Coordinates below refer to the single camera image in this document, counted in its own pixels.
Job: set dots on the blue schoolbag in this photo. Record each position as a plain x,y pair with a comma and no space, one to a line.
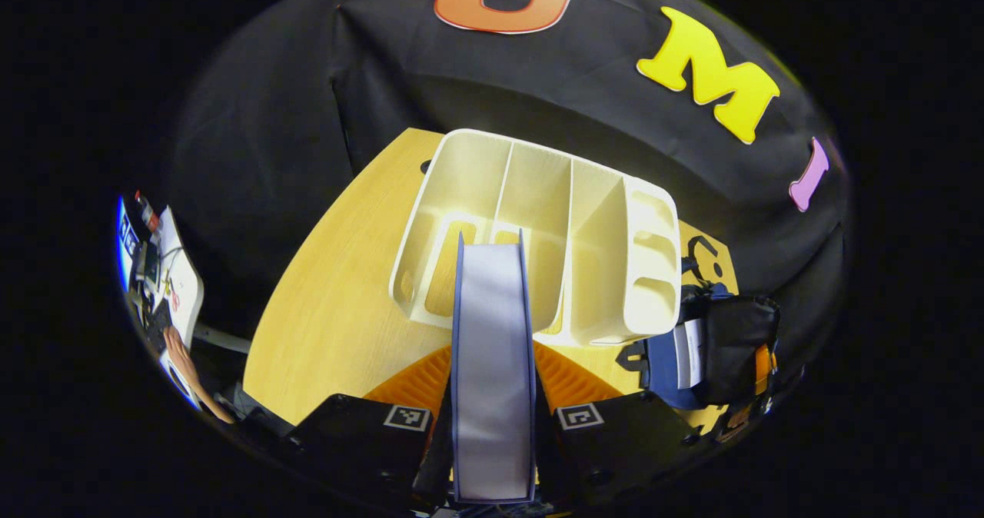
730,341

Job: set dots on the black round table grommet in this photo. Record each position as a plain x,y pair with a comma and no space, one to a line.
424,166

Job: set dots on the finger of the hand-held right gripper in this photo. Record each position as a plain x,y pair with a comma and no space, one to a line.
763,364

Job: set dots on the colourful background display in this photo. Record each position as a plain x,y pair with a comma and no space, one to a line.
123,241

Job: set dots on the white patterned book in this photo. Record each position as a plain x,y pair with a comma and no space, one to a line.
689,353

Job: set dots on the grey blue-edged book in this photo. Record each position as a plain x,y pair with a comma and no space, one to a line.
492,349

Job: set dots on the white side desk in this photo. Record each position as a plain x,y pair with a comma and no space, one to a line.
181,287

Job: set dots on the white bookshelf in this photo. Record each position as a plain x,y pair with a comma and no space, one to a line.
538,210

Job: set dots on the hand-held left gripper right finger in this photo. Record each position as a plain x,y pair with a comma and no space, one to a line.
623,441

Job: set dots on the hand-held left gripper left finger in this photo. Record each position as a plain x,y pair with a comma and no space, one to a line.
354,449

